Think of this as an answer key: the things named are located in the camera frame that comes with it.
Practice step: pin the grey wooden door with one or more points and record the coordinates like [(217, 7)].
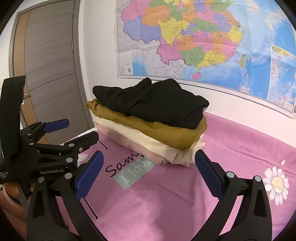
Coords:
[(53, 69)]

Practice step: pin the mustard folded garment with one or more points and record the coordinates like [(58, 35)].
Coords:
[(166, 134)]

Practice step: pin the black garment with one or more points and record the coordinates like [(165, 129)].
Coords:
[(157, 104)]

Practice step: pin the pale pink folded garment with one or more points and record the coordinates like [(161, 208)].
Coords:
[(129, 144)]

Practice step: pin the cream folded garment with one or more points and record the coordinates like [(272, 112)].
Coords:
[(161, 150)]

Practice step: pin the pink floral blanket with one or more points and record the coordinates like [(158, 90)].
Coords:
[(173, 197)]

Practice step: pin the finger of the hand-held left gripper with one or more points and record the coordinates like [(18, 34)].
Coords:
[(87, 139), (57, 125)]

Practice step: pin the person's left hand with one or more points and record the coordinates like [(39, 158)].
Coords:
[(11, 188)]

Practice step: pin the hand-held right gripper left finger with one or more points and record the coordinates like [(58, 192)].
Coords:
[(90, 173)]

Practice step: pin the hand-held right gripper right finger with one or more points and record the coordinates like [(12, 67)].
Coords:
[(208, 173)]

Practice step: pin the colourful wall map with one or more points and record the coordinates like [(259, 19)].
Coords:
[(208, 41)]

